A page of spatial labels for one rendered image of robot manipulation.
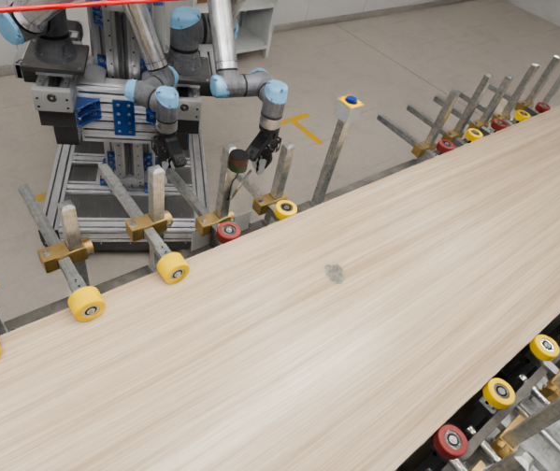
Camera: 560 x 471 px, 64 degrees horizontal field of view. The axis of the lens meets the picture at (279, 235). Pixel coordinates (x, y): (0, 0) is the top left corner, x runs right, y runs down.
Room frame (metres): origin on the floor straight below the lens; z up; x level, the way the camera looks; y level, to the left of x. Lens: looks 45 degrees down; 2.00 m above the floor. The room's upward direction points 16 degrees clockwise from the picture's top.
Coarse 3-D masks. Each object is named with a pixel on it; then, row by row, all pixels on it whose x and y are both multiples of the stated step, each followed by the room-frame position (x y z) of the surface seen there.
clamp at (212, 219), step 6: (204, 216) 1.10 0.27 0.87; (210, 216) 1.11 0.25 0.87; (216, 216) 1.12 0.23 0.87; (228, 216) 1.13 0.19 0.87; (234, 216) 1.15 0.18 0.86; (198, 222) 1.07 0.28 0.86; (210, 222) 1.08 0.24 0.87; (216, 222) 1.09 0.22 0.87; (198, 228) 1.07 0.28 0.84; (204, 228) 1.06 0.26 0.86; (210, 228) 1.08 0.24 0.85; (204, 234) 1.06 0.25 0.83
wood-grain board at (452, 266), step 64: (512, 128) 2.34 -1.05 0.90; (384, 192) 1.48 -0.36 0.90; (448, 192) 1.60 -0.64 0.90; (512, 192) 1.74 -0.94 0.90; (256, 256) 0.96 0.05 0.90; (320, 256) 1.04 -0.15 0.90; (384, 256) 1.12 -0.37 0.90; (448, 256) 1.21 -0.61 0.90; (512, 256) 1.31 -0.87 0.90; (64, 320) 0.57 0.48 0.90; (128, 320) 0.62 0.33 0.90; (192, 320) 0.67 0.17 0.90; (256, 320) 0.73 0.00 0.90; (320, 320) 0.79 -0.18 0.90; (384, 320) 0.85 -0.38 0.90; (448, 320) 0.92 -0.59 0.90; (512, 320) 1.00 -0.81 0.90; (0, 384) 0.37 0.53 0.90; (64, 384) 0.41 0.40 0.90; (128, 384) 0.45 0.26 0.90; (192, 384) 0.49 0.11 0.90; (256, 384) 0.54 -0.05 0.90; (320, 384) 0.59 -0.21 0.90; (384, 384) 0.64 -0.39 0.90; (448, 384) 0.69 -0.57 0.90; (0, 448) 0.25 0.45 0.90; (64, 448) 0.28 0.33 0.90; (128, 448) 0.31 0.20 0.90; (192, 448) 0.35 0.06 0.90; (256, 448) 0.39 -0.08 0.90; (320, 448) 0.43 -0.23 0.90; (384, 448) 0.47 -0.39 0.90
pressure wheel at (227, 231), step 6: (222, 222) 1.06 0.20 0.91; (228, 222) 1.07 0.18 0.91; (222, 228) 1.04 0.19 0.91; (228, 228) 1.04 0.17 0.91; (234, 228) 1.05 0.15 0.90; (216, 234) 1.02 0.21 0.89; (222, 234) 1.01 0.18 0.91; (228, 234) 1.02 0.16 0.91; (234, 234) 1.02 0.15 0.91; (222, 240) 1.00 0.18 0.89; (228, 240) 1.00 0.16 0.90
